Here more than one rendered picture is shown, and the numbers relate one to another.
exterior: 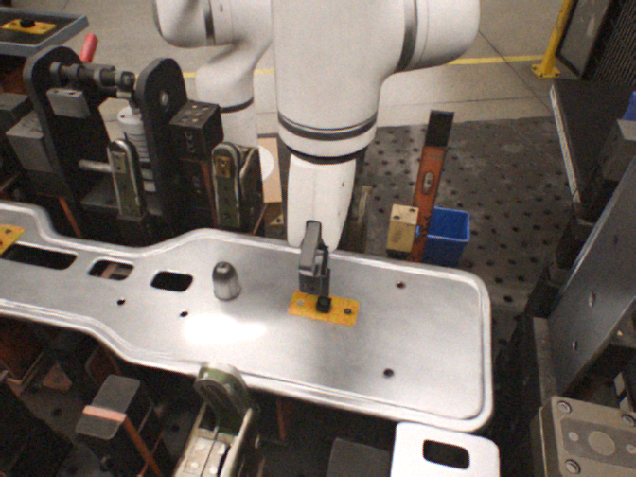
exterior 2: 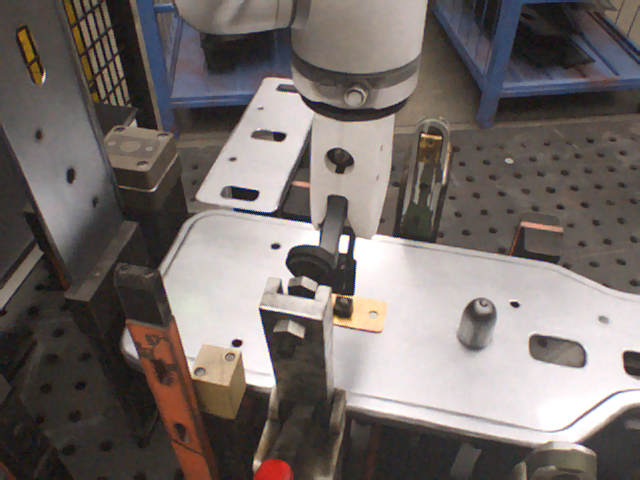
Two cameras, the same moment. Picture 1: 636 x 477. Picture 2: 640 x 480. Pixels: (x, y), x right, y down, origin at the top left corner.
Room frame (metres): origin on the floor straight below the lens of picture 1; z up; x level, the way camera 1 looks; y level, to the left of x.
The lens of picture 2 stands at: (0.73, -0.03, 1.46)
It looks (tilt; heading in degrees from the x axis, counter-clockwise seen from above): 46 degrees down; 180
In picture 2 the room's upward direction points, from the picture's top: straight up
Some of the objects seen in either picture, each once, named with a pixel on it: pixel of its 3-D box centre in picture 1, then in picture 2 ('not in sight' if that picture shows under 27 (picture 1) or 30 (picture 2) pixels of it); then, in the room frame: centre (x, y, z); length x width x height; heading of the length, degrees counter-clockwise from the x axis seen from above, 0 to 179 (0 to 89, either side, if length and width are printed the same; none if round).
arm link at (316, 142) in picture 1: (327, 117); (354, 66); (0.37, -0.01, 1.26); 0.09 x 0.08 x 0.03; 167
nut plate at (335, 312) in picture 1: (324, 305); (342, 307); (0.37, -0.01, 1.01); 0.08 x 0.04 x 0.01; 77
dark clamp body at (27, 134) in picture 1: (82, 213); not in sight; (0.67, 0.43, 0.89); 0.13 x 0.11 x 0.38; 167
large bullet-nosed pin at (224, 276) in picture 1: (225, 281); (477, 324); (0.40, 0.11, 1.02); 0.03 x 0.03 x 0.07
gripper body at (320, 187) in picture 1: (326, 178); (351, 142); (0.37, -0.01, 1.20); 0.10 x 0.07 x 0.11; 167
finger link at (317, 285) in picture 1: (311, 280); not in sight; (0.31, 0.00, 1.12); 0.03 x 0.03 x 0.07; 77
